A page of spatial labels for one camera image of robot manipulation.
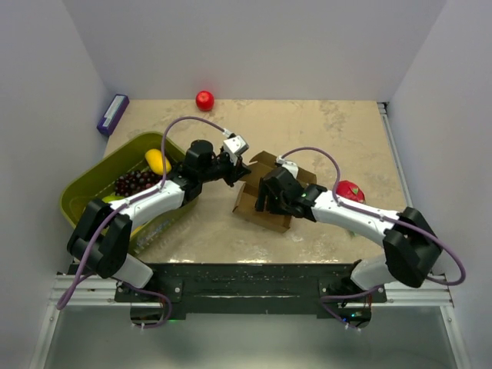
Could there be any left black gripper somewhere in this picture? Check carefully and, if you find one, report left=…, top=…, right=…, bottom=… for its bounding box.
left=199, top=151, right=251, bottom=188

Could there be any brown cardboard box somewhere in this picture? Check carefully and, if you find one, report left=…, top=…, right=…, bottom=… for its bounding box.
left=232, top=151, right=317, bottom=233

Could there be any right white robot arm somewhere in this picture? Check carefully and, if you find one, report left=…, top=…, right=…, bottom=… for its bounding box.
left=255, top=167, right=441, bottom=302

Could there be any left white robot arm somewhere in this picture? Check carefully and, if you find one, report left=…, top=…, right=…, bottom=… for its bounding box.
left=68, top=136, right=251, bottom=301

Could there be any purple rectangular box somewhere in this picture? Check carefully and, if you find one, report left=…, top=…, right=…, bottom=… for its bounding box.
left=97, top=94, right=130, bottom=137

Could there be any yellow mango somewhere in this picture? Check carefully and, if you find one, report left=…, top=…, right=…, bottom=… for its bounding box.
left=145, top=149, right=172, bottom=176

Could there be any red dragon fruit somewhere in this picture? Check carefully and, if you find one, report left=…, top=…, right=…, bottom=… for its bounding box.
left=333, top=180, right=366, bottom=204

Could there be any red apple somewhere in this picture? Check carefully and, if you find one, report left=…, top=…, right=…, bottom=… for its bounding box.
left=195, top=90, right=215, bottom=111

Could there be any purple grape bunch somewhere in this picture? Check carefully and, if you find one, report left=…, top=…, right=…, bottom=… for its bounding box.
left=115, top=170, right=161, bottom=198

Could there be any green pear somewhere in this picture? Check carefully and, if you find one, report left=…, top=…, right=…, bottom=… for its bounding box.
left=102, top=195, right=126, bottom=204

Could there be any olive green plastic bin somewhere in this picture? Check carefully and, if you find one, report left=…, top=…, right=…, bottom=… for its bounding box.
left=59, top=131, right=198, bottom=256

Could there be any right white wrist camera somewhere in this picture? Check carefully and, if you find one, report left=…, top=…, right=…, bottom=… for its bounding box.
left=275, top=155, right=299, bottom=178

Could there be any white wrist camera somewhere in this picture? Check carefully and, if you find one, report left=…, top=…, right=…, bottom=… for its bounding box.
left=222, top=133, right=249, bottom=158
left=275, top=155, right=299, bottom=178

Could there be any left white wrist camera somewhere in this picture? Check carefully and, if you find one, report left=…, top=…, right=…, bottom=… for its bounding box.
left=222, top=133, right=249, bottom=158

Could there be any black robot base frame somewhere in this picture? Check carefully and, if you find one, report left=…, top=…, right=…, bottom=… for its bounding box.
left=68, top=261, right=389, bottom=331

